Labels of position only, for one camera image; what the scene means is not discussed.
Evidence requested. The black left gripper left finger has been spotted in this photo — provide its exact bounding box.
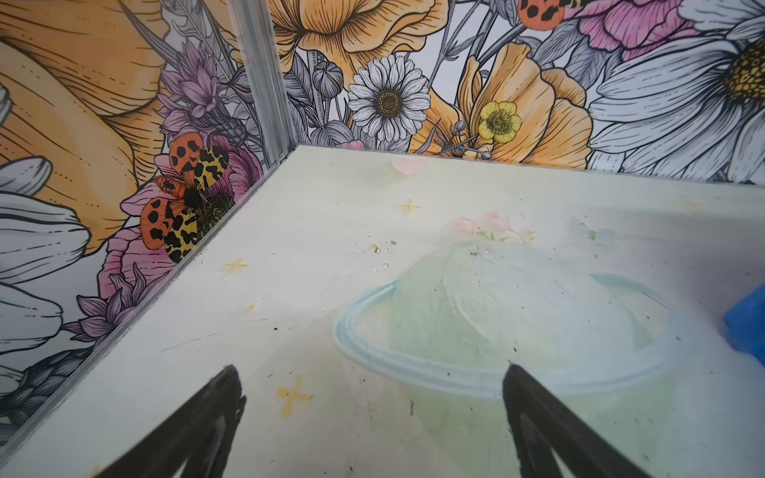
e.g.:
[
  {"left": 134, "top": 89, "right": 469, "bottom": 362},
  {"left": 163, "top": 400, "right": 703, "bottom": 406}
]
[{"left": 98, "top": 366, "right": 247, "bottom": 478}]

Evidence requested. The blue plastic bin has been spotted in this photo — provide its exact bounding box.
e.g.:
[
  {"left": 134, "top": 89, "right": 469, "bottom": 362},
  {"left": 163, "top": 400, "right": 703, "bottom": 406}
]
[{"left": 723, "top": 284, "right": 765, "bottom": 364}]

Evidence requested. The aluminium left corner post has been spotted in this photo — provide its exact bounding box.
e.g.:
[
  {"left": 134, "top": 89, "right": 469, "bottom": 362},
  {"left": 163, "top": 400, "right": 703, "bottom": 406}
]
[{"left": 229, "top": 0, "right": 297, "bottom": 170}]

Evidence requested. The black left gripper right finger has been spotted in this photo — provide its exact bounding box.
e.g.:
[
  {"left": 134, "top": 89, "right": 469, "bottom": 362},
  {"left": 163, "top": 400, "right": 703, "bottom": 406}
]
[{"left": 502, "top": 364, "right": 647, "bottom": 477}]

